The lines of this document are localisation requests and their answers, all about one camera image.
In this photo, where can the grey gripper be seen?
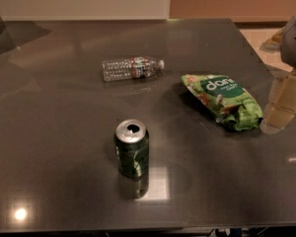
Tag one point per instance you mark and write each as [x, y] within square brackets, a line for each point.
[294, 44]

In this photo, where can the green soda can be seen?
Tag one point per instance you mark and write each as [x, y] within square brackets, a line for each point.
[131, 140]

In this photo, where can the clear plastic water bottle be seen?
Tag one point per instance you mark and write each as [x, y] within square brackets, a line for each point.
[131, 68]

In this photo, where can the green rice chip bag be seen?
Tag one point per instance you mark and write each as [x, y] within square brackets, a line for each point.
[231, 104]

